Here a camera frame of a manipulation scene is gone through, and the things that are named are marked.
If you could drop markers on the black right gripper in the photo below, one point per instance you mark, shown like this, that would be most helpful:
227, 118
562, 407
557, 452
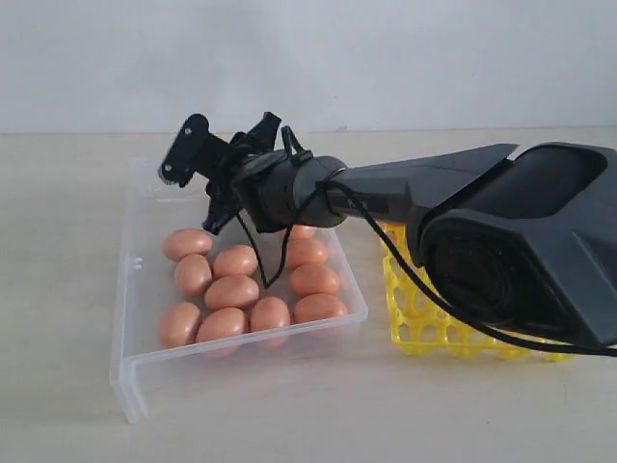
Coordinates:
255, 179

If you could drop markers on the clear plastic container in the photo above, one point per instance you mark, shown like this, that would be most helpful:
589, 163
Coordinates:
141, 367

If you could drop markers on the brown egg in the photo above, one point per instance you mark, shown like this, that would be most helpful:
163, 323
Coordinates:
302, 231
222, 324
318, 306
237, 259
389, 227
182, 243
193, 275
267, 314
314, 278
232, 291
303, 251
179, 325

